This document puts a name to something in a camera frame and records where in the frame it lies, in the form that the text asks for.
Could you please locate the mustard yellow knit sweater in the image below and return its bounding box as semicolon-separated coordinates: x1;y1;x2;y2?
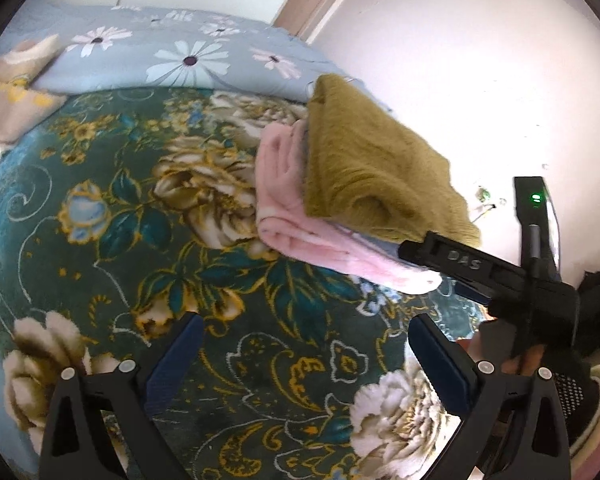
303;74;480;247

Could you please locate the person's right hand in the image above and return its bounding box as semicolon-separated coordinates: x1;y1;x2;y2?
456;333;545;376

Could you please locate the dark grey sweatshirt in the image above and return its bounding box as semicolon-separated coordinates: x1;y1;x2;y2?
576;272;600;356

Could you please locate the pink folded garment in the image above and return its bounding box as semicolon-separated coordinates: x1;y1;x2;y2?
254;120;442;295

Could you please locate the teal floral blanket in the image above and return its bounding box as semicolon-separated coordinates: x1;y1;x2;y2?
0;89;483;479

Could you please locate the beige fluffy sweater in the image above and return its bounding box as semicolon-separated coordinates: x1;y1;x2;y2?
0;35;67;159

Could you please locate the light blue daisy quilt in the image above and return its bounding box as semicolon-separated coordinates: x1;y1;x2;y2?
0;0;367;103

